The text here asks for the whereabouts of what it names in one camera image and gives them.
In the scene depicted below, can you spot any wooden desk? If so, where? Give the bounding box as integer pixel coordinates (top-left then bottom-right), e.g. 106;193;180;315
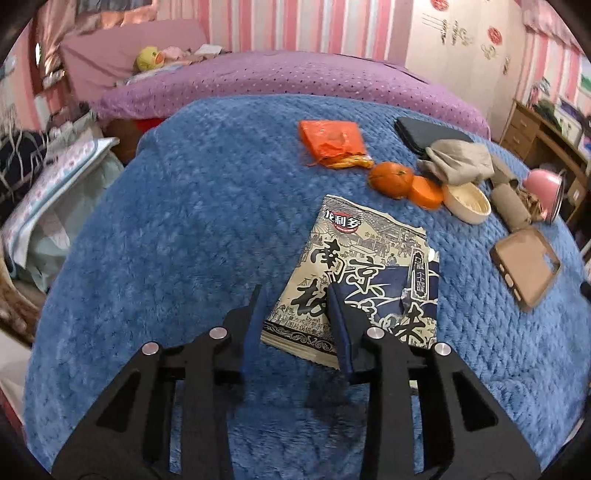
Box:
499;99;591;222

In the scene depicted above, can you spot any orange round lid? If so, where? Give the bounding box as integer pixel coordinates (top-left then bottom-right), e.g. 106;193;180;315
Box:
407;175;445;210

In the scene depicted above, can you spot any yellow plush duck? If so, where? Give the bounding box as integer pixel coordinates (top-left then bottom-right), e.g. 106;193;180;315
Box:
134;45;167;73

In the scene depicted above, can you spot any orange snack packet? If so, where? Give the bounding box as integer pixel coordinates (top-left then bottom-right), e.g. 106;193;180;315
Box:
298;119;375;171

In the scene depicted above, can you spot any beige face mask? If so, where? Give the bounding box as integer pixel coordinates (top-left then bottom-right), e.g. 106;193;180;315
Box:
417;138;496;186

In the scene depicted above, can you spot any dark patterned cloth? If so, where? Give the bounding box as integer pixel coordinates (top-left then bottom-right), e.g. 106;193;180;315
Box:
0;129;49;222

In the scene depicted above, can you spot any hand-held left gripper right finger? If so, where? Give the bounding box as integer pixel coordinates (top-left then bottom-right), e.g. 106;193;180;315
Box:
327;279;542;480

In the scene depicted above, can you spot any pink mug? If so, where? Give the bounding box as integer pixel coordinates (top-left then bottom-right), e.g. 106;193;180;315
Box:
522;168;568;225

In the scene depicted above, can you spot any tangerine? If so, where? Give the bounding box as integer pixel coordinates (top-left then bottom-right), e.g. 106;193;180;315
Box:
368;161;415;200

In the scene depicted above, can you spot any beige round bowl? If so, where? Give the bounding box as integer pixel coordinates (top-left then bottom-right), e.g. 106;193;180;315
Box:
441;181;492;225

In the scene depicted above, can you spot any purple dotted bedspread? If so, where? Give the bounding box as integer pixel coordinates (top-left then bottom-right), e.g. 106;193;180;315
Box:
92;50;491;139

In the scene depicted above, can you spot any cream wardrobe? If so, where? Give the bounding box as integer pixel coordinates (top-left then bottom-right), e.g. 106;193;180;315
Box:
405;0;532;139

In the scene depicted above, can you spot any pink headboard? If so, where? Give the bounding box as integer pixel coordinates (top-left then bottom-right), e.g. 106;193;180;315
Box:
60;19;211;104

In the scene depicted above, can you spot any tan phone case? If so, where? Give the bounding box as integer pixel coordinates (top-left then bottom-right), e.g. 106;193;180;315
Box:
489;224;563;313

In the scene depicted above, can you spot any pile of clothes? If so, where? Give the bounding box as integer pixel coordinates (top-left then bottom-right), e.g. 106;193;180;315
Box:
164;44;232;65

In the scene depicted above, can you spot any blue fleece blanket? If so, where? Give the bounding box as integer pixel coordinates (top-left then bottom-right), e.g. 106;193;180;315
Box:
23;95;587;480

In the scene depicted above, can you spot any cardboard tube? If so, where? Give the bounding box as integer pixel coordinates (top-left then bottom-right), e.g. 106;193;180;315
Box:
488;154;532;232

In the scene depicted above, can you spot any floral pillow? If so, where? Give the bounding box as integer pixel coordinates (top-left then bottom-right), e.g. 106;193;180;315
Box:
0;136;121;278

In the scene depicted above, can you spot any printed snack bag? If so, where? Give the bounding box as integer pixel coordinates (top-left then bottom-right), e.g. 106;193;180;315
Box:
260;194;440;370

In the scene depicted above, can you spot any dark grey case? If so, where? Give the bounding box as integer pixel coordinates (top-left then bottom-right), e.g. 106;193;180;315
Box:
394;116;475;155

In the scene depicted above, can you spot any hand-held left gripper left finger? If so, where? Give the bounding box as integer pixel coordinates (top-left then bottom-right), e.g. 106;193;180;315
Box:
51;284;269;480

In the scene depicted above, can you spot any crumpled brown paper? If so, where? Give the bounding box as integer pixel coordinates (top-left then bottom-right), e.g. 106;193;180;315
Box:
519;187;546;222

